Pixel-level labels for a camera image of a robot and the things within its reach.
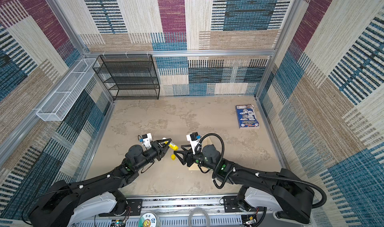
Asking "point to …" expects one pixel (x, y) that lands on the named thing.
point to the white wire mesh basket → (59, 103)
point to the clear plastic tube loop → (197, 209)
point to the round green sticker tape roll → (148, 219)
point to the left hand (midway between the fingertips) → (172, 139)
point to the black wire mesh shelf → (133, 76)
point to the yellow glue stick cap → (173, 157)
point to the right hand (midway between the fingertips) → (178, 152)
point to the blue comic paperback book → (246, 116)
